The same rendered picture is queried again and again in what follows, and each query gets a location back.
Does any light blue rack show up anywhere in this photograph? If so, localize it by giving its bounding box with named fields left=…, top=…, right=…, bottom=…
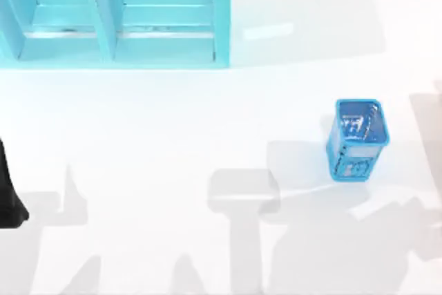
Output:
left=0, top=0, right=231, bottom=70

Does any blue box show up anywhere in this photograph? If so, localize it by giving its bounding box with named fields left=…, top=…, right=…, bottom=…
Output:
left=325, top=98, right=390, bottom=183

